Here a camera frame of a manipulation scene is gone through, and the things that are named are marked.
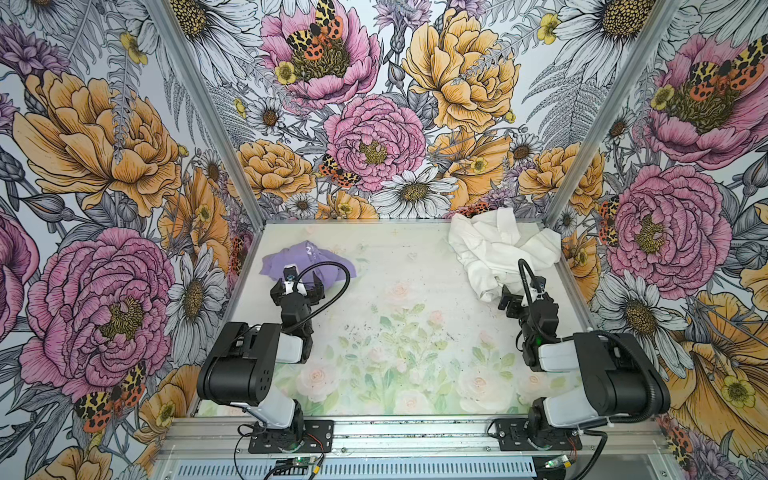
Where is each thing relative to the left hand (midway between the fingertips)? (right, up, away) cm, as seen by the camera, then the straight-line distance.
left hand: (299, 282), depth 92 cm
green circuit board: (+8, -39, -21) cm, 45 cm away
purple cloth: (-1, +8, +7) cm, 11 cm away
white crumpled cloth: (+65, +12, +18) cm, 69 cm away
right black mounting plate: (+58, -35, -18) cm, 70 cm away
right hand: (+67, -4, 0) cm, 67 cm away
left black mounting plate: (+10, -35, -19) cm, 41 cm away
